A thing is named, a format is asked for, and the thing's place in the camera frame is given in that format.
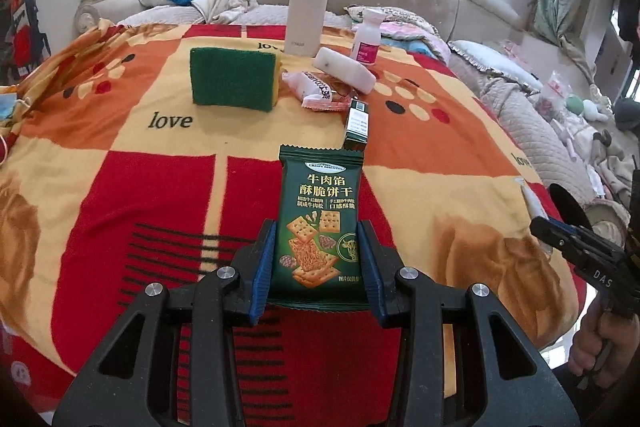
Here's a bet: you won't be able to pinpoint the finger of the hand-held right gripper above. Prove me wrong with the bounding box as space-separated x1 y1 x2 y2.
530 217 626 268

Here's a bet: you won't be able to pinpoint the white ruffled pillow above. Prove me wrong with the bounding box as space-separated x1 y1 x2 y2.
447 39 543 95

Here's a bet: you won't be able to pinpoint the small white tube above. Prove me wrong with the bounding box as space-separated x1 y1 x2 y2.
517 177 553 230

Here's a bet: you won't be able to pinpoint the green white plush toy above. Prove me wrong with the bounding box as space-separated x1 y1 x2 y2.
564 94 608 122

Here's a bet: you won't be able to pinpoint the green yellow sponge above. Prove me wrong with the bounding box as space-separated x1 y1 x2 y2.
189 47 283 112

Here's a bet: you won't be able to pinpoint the red orange printed blanket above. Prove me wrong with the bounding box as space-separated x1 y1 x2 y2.
0 19 586 388

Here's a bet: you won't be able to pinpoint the light blue blanket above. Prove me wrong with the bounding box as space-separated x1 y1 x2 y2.
400 37 441 58

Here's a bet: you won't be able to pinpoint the small white bottle pink label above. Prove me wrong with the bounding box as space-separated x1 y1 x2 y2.
350 7 383 66

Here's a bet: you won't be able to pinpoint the small black box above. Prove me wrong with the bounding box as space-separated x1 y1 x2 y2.
344 101 372 152

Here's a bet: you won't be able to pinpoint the beige crumpled cloth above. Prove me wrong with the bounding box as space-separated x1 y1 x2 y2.
192 0 258 25

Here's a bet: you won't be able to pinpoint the green biscuit packet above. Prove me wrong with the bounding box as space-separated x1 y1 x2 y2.
267 144 368 310

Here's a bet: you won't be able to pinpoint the white pink candy wrapper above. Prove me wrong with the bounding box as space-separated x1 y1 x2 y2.
281 71 335 104

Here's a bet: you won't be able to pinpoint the person's right hand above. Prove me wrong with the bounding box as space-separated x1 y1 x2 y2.
570 307 640 373

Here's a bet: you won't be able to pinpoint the white thermos bottle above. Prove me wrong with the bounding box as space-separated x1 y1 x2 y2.
284 0 326 58

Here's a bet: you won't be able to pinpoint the pink blanket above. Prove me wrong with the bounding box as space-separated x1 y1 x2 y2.
380 21 436 40

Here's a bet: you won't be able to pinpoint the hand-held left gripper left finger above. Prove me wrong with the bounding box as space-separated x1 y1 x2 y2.
52 219 278 427

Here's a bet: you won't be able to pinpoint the beige crumpled clothes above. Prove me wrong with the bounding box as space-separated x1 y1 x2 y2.
590 132 640 208

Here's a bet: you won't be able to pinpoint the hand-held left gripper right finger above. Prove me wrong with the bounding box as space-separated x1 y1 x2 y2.
357 219 581 427

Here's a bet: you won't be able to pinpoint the grey quilted bedspread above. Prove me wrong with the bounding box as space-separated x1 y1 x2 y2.
450 57 631 228

